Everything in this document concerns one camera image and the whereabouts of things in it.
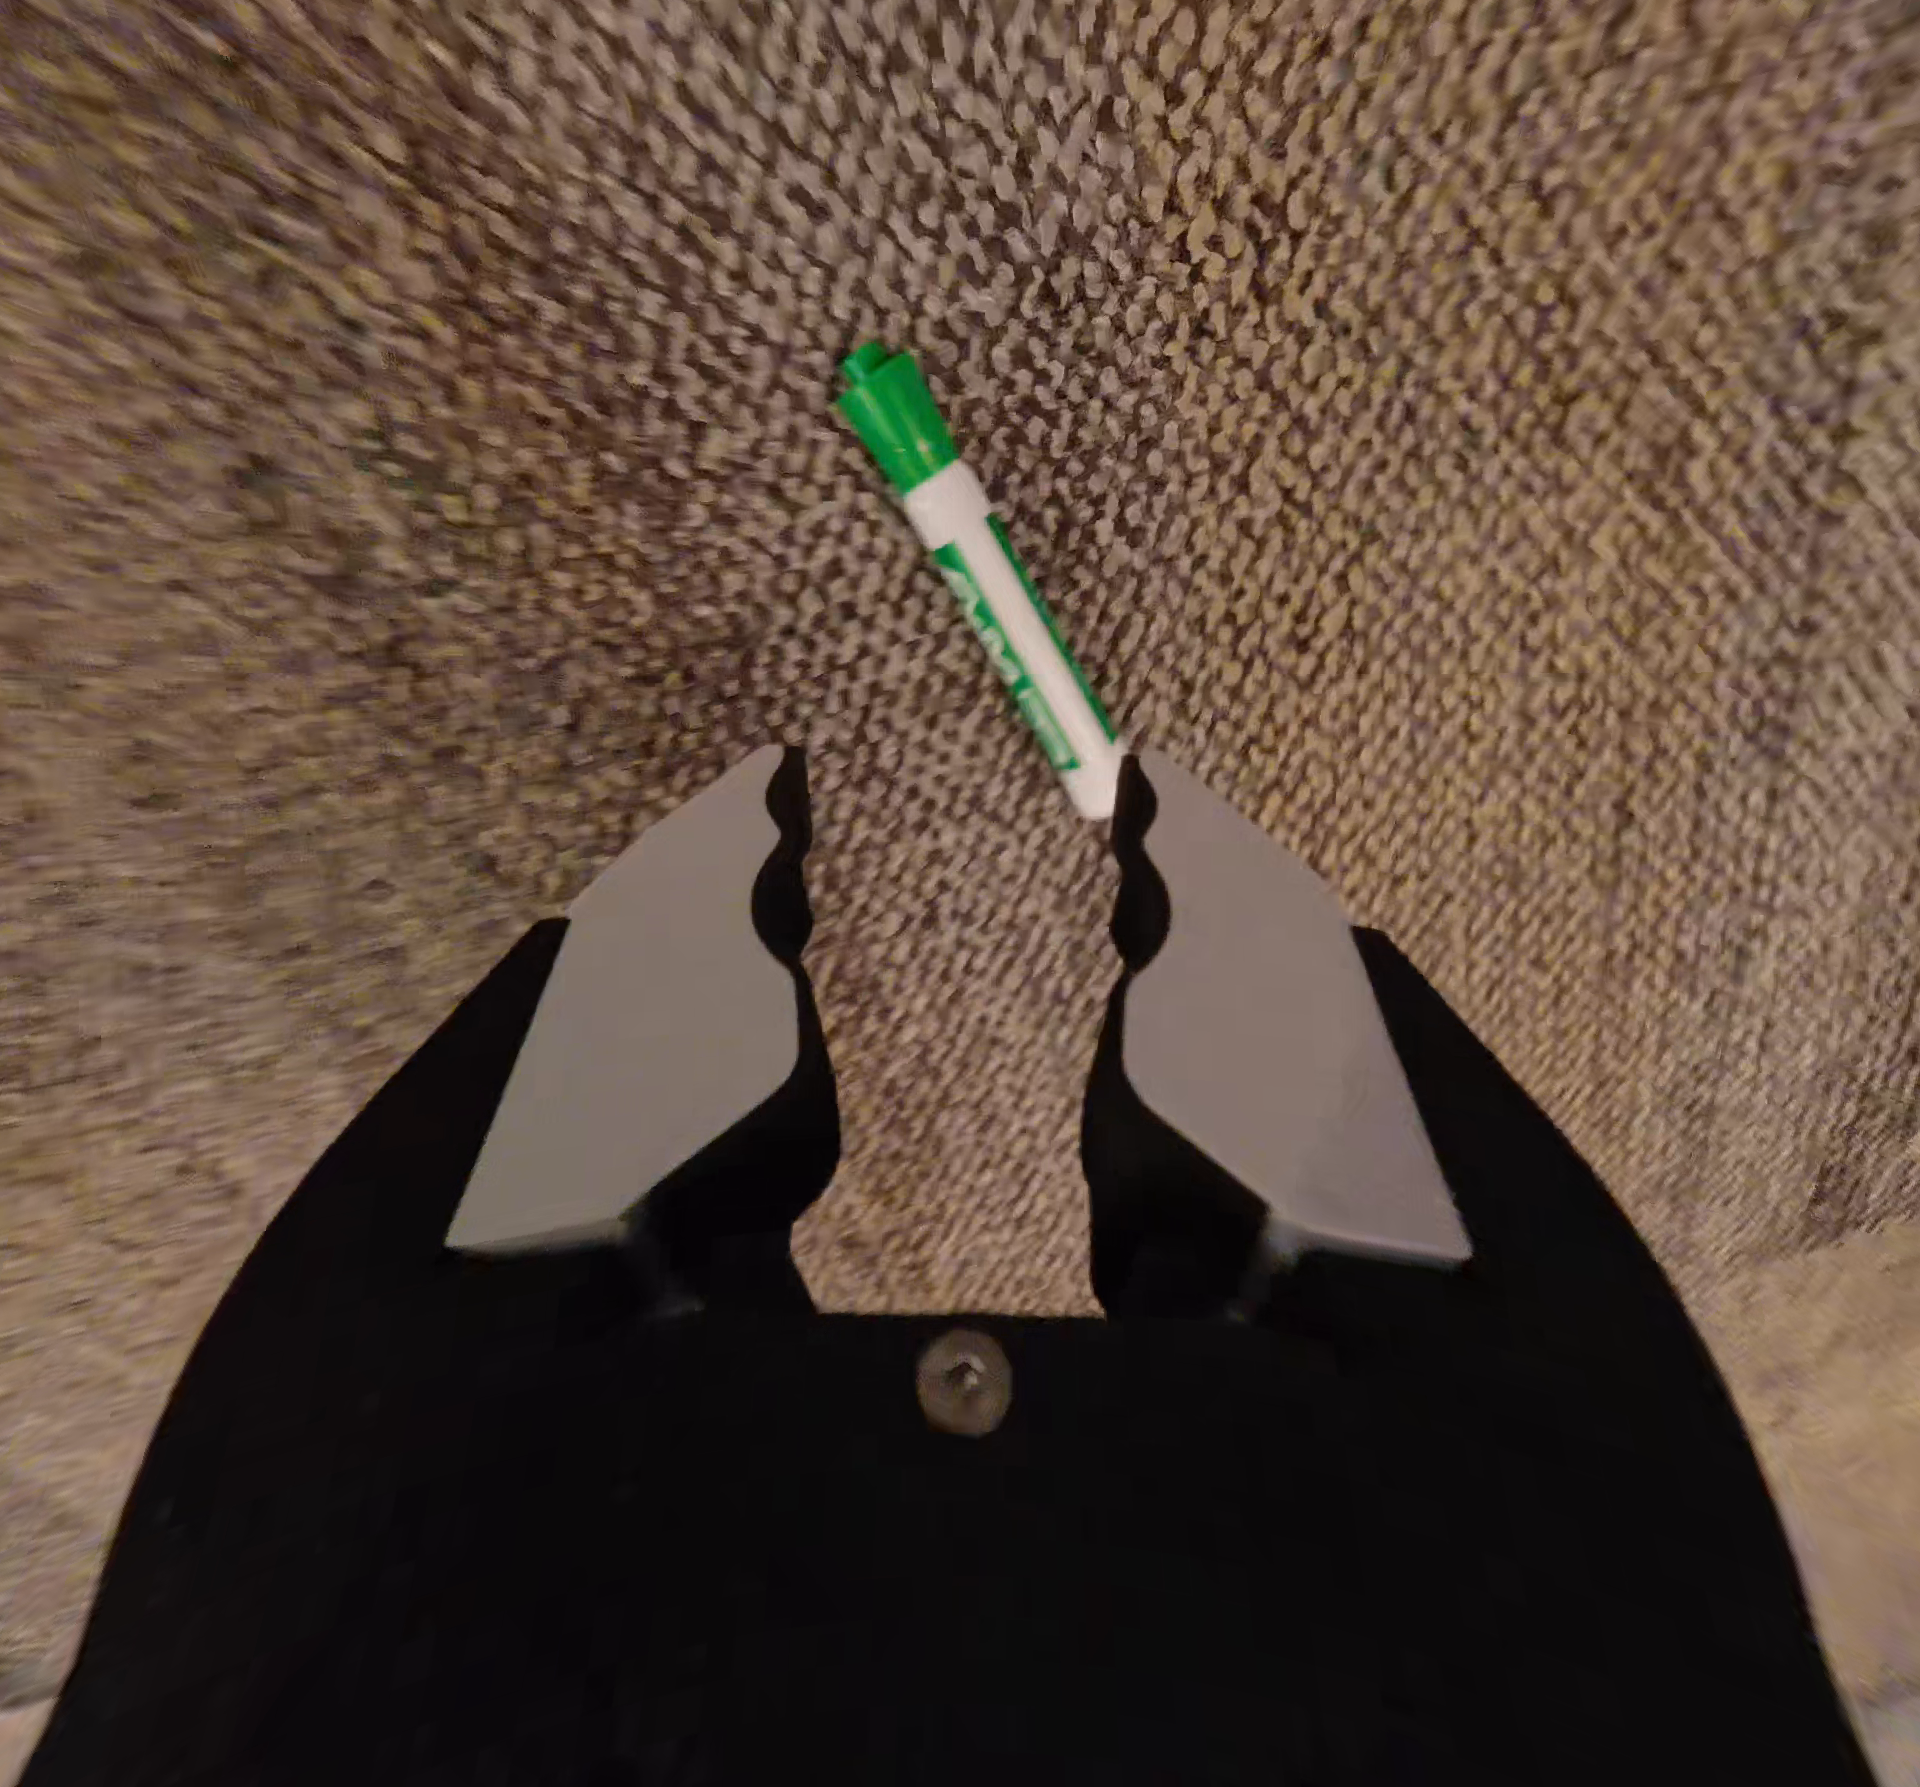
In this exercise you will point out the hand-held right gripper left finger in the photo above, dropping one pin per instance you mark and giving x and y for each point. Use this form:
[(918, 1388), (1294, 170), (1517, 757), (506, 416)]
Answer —
[(645, 1051)]

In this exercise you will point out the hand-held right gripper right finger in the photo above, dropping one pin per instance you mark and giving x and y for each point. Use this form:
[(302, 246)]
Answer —
[(1276, 1067)]

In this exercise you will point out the green dry erase marker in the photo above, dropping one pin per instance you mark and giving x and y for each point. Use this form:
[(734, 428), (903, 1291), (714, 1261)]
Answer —
[(998, 604)]

